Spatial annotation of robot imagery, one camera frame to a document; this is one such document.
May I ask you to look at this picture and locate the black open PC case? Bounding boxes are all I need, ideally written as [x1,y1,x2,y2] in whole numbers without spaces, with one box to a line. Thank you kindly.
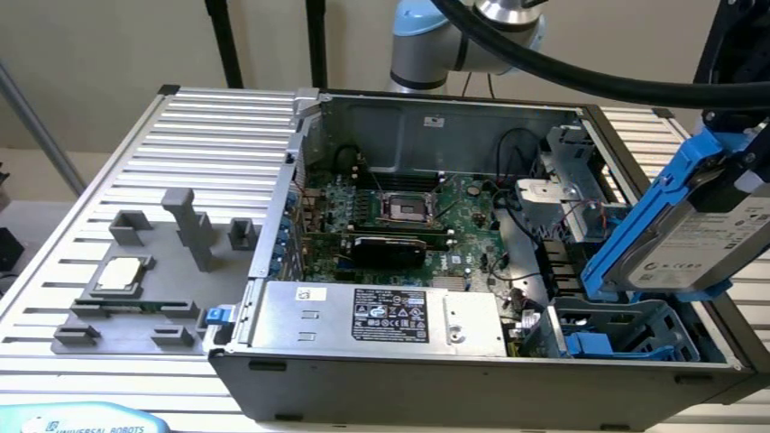
[206,88,757,424]

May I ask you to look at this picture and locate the black stand pole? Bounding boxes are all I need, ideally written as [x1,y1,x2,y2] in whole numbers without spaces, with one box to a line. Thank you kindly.
[302,0,329,89]
[201,0,245,89]

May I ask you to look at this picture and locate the silver power supply unit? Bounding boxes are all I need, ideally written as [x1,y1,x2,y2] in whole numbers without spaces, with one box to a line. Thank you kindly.
[246,281,507,358]

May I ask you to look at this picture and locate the green RAM stick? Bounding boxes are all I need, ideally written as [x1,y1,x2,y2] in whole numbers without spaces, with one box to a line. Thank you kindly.
[100,301,189,315]

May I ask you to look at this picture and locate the black graphics card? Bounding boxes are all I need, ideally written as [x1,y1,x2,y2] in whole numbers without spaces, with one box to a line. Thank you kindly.
[340,234,429,272]

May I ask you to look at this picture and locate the blue caddy with disk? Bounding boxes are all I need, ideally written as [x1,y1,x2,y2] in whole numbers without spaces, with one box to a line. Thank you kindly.
[561,331,619,360]

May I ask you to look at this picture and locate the black RAM slot bank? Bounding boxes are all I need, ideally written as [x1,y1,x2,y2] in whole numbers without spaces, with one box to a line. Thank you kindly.
[366,170,444,191]

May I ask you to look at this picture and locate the hard disk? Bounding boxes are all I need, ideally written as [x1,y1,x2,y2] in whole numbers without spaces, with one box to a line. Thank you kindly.
[580,117,770,304]

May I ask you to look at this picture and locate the silver CPU chip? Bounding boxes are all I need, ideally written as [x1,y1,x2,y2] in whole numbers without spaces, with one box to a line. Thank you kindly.
[97,257,146,290]

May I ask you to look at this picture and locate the CPU socket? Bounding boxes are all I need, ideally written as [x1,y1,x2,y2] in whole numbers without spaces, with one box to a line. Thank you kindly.
[372,190,438,226]

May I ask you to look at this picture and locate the grey parts rack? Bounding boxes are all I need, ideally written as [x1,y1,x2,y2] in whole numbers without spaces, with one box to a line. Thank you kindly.
[50,188,265,358]

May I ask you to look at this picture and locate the grey disk bay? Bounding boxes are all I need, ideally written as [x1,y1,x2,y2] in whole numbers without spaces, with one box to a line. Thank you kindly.
[539,295,705,363]

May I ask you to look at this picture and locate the black box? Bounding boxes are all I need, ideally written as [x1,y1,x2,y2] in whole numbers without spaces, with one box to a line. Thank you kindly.
[0,227,26,272]

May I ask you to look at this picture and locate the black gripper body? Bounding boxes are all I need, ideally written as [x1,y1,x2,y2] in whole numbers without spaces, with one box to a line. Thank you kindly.
[689,0,770,157]

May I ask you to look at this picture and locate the teach pendant with Universal Robots print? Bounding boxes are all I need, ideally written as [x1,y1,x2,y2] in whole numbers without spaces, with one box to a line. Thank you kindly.
[0,401,170,433]

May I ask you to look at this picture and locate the blue case latch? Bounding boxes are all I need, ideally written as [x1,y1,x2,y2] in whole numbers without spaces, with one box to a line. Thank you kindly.
[202,305,237,327]

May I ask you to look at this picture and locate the grey metal pole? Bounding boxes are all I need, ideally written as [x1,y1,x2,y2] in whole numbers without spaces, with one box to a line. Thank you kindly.
[0,57,86,196]

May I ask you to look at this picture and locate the black and red wire bundle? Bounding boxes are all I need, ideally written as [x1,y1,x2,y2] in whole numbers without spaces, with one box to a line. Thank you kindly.
[489,127,545,216]

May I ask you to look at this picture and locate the robot arm with black cable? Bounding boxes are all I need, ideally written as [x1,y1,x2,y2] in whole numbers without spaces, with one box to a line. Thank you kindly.
[430,0,770,112]

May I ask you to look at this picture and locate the black looped wire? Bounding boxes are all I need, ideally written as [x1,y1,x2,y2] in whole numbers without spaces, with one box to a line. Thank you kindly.
[332,143,362,175]

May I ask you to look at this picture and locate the silver metal drive cage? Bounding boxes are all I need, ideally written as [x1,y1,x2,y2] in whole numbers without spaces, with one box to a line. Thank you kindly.
[513,124,633,245]

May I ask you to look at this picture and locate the green motherboard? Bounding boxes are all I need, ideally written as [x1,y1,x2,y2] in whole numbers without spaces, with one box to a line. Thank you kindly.
[298,170,545,319]

